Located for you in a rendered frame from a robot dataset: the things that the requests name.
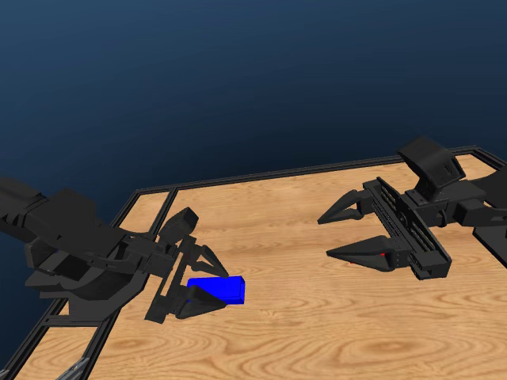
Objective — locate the black table frame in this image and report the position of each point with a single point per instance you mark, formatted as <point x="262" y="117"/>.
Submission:
<point x="253" y="178"/>

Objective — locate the blue hollow socket block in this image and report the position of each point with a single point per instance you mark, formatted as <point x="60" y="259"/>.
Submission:
<point x="223" y="289"/>

